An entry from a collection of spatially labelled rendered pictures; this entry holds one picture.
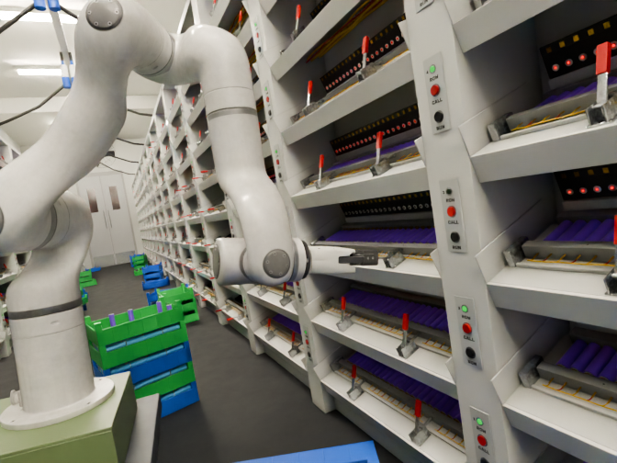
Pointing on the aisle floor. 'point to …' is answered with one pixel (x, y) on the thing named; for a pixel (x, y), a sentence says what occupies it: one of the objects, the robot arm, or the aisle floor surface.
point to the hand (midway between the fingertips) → (366, 257)
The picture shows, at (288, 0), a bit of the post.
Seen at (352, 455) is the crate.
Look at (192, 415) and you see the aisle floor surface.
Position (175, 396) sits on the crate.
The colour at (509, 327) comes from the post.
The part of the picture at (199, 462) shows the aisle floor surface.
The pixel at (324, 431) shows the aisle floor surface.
